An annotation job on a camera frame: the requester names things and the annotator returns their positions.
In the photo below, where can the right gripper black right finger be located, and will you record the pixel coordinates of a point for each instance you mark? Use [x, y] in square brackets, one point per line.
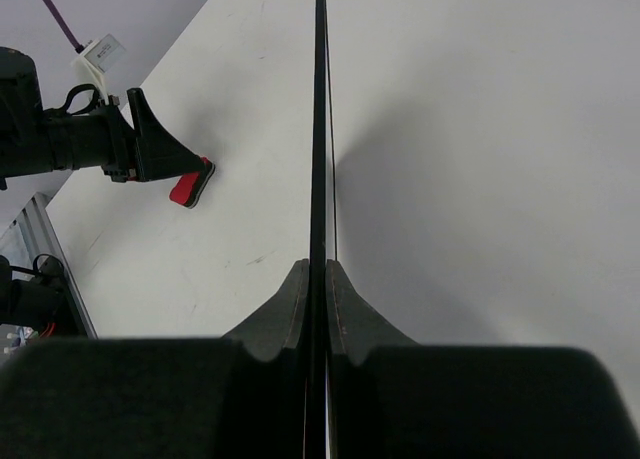
[390, 397]

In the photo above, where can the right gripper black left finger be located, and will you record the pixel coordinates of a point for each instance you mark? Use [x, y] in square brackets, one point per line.
[240, 395]

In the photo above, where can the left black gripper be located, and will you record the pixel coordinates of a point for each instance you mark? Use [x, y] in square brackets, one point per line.
[103, 138]

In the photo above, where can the red bone-shaped eraser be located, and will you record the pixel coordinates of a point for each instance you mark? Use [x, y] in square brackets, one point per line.
[189, 188]

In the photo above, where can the white whiteboard black rim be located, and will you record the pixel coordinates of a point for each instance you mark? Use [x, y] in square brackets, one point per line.
[316, 389]

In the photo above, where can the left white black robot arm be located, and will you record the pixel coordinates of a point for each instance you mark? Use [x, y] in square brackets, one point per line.
[22, 115]

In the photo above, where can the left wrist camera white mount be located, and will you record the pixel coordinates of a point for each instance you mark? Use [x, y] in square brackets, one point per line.
[97, 58]

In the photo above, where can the aluminium mounting rail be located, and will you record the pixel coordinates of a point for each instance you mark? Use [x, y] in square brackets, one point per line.
[30, 235]

